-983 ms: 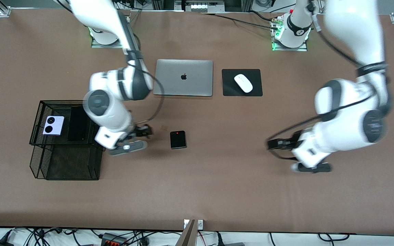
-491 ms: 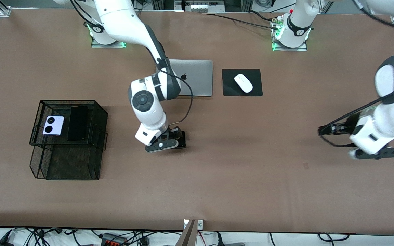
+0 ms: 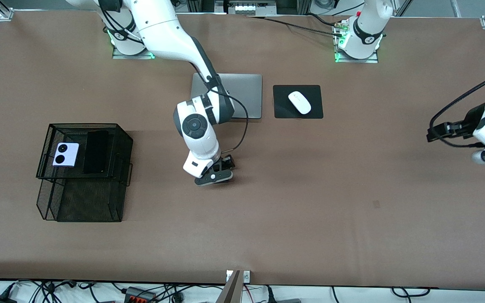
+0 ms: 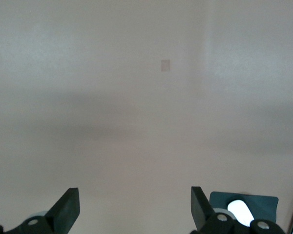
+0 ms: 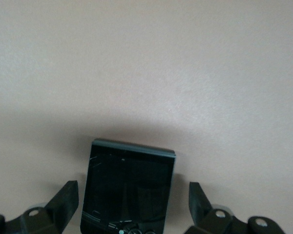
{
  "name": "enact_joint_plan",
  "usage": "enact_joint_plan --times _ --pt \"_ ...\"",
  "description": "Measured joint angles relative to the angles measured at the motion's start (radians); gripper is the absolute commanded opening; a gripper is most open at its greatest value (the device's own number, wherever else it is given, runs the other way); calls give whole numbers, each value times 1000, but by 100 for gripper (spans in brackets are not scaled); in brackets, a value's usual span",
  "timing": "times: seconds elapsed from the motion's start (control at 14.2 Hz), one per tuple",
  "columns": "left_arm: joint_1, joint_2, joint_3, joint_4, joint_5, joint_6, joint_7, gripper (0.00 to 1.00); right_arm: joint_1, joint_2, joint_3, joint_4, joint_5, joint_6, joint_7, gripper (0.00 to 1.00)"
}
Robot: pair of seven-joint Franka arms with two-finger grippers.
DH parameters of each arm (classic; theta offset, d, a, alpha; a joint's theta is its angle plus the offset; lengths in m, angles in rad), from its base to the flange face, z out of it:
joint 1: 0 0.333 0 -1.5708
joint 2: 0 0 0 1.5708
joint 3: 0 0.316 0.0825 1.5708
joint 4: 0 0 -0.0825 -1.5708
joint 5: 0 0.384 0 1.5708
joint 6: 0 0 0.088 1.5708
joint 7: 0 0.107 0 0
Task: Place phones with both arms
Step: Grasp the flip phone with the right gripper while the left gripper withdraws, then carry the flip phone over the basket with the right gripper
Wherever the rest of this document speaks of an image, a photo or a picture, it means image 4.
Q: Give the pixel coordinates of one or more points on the brown tape patch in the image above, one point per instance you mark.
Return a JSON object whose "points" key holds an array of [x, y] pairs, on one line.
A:
{"points": [[165, 65]]}

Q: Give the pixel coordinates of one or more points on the black mouse pad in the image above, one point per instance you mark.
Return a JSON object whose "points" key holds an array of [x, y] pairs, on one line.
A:
{"points": [[263, 204]]}

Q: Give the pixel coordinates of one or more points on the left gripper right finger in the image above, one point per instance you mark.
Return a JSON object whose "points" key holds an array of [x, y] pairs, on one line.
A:
{"points": [[199, 207]]}

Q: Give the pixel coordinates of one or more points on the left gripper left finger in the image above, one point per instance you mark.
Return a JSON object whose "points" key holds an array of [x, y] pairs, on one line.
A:
{"points": [[63, 209]]}

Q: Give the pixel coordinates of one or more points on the white computer mouse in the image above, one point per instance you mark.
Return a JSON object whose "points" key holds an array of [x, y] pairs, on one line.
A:
{"points": [[239, 210]]}

